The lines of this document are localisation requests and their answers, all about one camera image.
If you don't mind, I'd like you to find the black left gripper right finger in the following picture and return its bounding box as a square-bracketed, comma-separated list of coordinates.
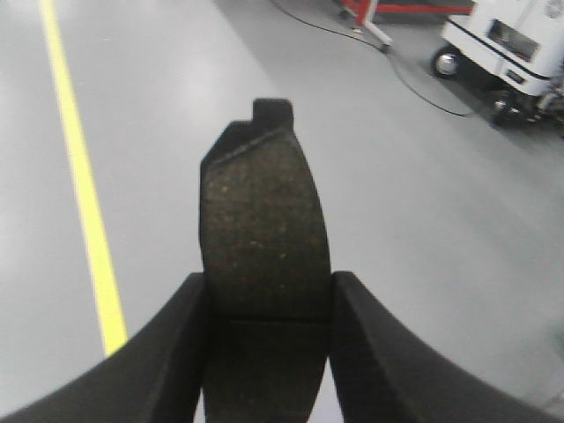
[330, 271, 557, 422]

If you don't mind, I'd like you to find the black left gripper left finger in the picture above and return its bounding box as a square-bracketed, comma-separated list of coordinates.
[3, 273, 208, 422]

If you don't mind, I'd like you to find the grey brake pad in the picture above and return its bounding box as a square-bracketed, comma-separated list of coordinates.
[199, 98, 333, 422]

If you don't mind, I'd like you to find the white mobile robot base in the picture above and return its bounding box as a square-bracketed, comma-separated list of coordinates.
[430, 1, 563, 126]

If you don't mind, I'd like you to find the black floor cable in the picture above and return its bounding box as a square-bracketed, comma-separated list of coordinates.
[268, 0, 475, 118]

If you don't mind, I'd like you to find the red metal frame stand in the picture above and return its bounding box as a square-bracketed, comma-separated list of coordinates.
[337, 0, 473, 54]

